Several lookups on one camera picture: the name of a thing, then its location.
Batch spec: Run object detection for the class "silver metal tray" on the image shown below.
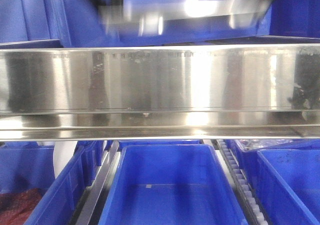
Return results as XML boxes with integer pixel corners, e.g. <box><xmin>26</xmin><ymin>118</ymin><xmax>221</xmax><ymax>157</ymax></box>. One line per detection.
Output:
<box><xmin>98</xmin><ymin>0</ymin><xmax>273</xmax><ymax>37</ymax></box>

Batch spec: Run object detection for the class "blue bin rear centre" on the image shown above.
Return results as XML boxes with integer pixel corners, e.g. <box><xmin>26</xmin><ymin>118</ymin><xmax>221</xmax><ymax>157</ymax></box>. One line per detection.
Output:
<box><xmin>118</xmin><ymin>139</ymin><xmax>203</xmax><ymax>150</ymax></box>

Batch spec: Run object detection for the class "blue bin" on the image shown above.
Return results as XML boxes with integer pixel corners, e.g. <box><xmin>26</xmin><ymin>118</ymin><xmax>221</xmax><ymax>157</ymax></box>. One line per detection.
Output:
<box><xmin>256</xmin><ymin>0</ymin><xmax>320</xmax><ymax>44</ymax></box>
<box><xmin>0</xmin><ymin>140</ymin><xmax>104</xmax><ymax>225</ymax></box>
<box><xmin>99</xmin><ymin>144</ymin><xmax>247</xmax><ymax>225</ymax></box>
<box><xmin>118</xmin><ymin>139</ymin><xmax>203</xmax><ymax>150</ymax></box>
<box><xmin>61</xmin><ymin>0</ymin><xmax>264</xmax><ymax>47</ymax></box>
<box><xmin>225</xmin><ymin>139</ymin><xmax>320</xmax><ymax>225</ymax></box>
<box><xmin>0</xmin><ymin>0</ymin><xmax>62</xmax><ymax>49</ymax></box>

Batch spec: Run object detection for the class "blue bin lower centre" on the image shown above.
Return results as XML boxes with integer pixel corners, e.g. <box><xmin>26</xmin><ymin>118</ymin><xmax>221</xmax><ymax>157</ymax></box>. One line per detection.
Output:
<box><xmin>99</xmin><ymin>144</ymin><xmax>247</xmax><ymax>225</ymax></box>

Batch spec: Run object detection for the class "stainless steel shelf beam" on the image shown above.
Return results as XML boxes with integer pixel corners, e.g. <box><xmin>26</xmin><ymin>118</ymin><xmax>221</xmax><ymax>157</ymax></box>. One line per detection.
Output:
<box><xmin>0</xmin><ymin>43</ymin><xmax>320</xmax><ymax>141</ymax></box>

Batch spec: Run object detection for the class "blue bin upper centre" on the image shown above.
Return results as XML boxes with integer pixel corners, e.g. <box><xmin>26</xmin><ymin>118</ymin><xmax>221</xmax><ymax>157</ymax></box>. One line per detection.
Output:
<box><xmin>61</xmin><ymin>0</ymin><xmax>264</xmax><ymax>47</ymax></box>

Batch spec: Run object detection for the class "blue bin lower right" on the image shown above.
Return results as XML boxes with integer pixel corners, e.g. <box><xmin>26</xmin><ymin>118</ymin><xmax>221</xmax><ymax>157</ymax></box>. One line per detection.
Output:
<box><xmin>225</xmin><ymin>139</ymin><xmax>320</xmax><ymax>225</ymax></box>

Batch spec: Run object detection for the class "blue bin lower left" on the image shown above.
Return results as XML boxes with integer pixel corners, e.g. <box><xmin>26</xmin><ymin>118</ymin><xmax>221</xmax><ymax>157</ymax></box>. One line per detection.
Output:
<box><xmin>0</xmin><ymin>140</ymin><xmax>104</xmax><ymax>225</ymax></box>

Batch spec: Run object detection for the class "blue bin upper left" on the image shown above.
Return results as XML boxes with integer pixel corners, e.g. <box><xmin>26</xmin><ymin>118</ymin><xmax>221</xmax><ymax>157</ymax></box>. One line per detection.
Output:
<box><xmin>0</xmin><ymin>0</ymin><xmax>62</xmax><ymax>49</ymax></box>

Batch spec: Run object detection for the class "blue bin upper right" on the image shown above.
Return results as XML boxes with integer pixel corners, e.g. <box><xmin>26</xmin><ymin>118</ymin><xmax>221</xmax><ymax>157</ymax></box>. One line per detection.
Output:
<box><xmin>256</xmin><ymin>0</ymin><xmax>320</xmax><ymax>44</ymax></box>

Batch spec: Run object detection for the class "red mesh material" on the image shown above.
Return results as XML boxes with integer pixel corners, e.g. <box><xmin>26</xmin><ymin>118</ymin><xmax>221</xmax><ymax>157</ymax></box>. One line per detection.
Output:
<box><xmin>0</xmin><ymin>188</ymin><xmax>42</xmax><ymax>225</ymax></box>

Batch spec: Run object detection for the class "roller track rail right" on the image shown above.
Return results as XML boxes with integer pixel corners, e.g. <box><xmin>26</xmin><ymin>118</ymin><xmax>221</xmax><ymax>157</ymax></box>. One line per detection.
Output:
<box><xmin>216</xmin><ymin>139</ymin><xmax>269</xmax><ymax>225</ymax></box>

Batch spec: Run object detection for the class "metal rail left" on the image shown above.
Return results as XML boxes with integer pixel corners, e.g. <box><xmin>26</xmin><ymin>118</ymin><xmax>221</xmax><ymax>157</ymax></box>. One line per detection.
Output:
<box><xmin>70</xmin><ymin>141</ymin><xmax>120</xmax><ymax>225</ymax></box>

